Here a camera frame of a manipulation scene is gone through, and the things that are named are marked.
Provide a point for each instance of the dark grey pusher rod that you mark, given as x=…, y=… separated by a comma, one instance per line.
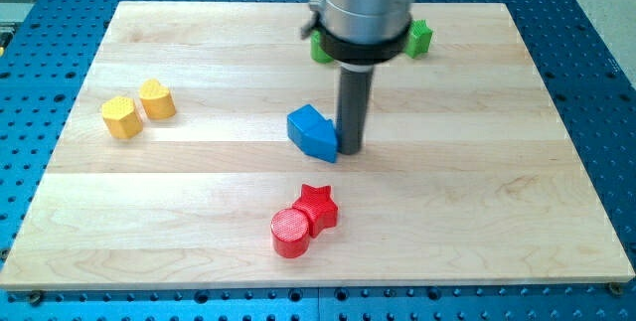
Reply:
x=354, y=91

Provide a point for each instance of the blue cube block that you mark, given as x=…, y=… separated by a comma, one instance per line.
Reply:
x=301, y=121

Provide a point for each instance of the blue triangle block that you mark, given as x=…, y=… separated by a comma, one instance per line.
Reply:
x=320, y=142

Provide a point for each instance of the green round block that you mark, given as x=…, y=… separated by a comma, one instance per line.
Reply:
x=317, y=54

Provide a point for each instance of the green star block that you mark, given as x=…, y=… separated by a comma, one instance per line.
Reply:
x=418, y=40

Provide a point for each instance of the red star block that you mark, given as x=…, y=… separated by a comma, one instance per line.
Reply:
x=318, y=207

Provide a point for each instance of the red cylinder block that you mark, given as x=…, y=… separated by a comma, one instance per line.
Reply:
x=290, y=233

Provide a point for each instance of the light wooden board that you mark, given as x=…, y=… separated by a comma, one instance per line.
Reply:
x=467, y=174

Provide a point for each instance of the yellow heart block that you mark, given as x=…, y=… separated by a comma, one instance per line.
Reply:
x=156, y=100

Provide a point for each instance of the yellow hexagon block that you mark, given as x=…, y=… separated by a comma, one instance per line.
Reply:
x=121, y=117

